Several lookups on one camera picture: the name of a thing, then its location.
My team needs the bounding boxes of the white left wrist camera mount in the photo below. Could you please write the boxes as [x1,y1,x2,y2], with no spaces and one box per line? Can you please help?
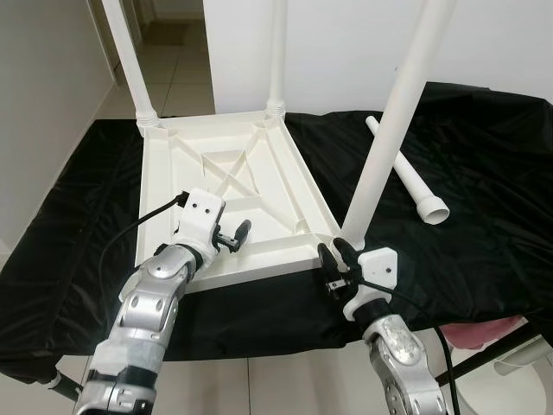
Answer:
[173,188,227,252]

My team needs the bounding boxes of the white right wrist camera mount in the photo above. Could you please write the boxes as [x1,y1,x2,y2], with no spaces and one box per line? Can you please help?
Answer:
[344,247,399,321]

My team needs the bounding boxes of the black fabric table cover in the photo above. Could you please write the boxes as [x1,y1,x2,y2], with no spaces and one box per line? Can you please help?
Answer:
[0,82,553,386]

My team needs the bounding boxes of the pink cushion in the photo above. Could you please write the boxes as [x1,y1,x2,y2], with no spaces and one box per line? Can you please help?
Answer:
[445,316,524,348]

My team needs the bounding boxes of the white plastic table leg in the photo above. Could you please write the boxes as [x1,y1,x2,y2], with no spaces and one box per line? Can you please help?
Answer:
[365,115,451,227]
[102,0,162,131]
[267,0,289,118]
[340,0,459,252]

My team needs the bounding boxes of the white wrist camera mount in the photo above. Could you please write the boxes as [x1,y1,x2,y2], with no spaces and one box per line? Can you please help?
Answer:
[344,247,399,321]
[173,188,227,252]

